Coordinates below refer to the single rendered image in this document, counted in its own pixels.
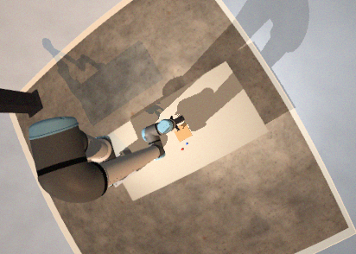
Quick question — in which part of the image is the tan flat mat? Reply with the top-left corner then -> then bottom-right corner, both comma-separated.
175,123 -> 192,142

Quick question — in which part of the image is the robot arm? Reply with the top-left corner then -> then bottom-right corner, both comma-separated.
29,115 -> 185,203

